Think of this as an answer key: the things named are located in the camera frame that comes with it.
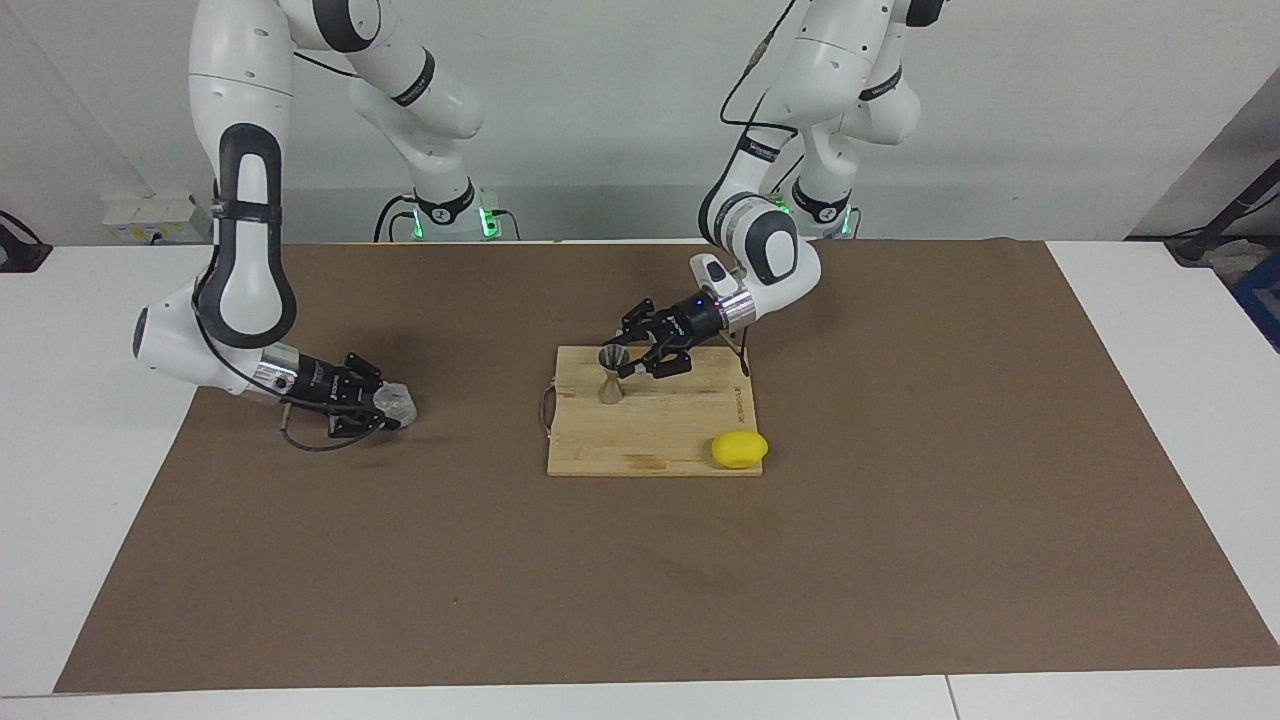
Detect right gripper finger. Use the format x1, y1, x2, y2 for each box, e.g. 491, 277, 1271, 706
340, 352, 386, 396
328, 408, 403, 439

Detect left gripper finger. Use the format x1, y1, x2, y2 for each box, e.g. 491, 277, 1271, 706
615, 298, 669, 347
630, 343, 694, 380

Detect clear plastic measuring cup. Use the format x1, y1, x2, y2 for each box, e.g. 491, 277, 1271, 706
375, 382, 418, 426

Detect metal double jigger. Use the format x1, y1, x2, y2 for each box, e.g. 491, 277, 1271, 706
598, 345, 631, 406

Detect wooden cutting board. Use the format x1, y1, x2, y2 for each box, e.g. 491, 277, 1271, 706
540, 345, 764, 478

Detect yellow lemon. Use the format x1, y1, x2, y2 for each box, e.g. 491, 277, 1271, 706
710, 429, 770, 470

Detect brown paper table mat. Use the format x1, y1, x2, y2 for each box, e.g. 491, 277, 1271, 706
52, 238, 1280, 694

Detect black stand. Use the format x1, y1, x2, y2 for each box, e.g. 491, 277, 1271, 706
1165, 158, 1280, 267

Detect blue crate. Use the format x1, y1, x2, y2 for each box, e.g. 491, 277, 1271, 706
1230, 248, 1280, 353

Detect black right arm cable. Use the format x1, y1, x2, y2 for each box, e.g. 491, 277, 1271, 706
195, 50, 386, 453

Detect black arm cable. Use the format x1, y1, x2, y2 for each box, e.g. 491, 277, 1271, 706
720, 0, 801, 379
195, 50, 386, 453

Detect black right base cable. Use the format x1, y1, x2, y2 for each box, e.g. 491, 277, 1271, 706
375, 193, 421, 241

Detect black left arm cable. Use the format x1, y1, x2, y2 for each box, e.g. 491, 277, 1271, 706
720, 0, 801, 379

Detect white wall power strip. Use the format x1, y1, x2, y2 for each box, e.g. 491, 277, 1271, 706
103, 195, 213, 244

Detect black clamp with cable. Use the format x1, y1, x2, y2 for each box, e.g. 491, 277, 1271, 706
0, 208, 53, 273

